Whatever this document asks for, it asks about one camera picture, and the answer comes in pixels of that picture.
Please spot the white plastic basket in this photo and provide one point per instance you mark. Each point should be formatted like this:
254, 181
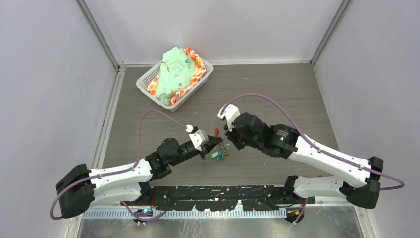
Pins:
143, 82

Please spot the green floral cloth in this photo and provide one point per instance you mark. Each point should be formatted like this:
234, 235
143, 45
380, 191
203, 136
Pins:
175, 73

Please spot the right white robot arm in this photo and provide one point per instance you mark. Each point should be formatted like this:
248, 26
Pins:
351, 178

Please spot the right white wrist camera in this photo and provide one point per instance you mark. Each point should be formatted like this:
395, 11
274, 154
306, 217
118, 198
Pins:
228, 113

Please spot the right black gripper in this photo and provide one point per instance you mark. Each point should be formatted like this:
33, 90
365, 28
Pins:
238, 145

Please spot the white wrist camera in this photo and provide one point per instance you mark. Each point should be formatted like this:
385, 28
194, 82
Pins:
228, 113
198, 137

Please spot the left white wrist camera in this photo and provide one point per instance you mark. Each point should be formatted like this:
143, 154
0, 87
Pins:
198, 137

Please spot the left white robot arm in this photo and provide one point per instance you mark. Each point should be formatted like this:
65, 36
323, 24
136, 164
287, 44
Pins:
82, 188

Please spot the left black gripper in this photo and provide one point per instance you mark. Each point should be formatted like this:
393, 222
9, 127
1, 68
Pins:
212, 141

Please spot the orange floral cloth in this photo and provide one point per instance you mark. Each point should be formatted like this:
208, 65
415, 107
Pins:
199, 73

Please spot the white slotted cable duct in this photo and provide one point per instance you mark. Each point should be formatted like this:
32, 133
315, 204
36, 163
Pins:
237, 213

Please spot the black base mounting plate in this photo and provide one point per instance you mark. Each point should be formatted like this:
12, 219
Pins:
216, 198

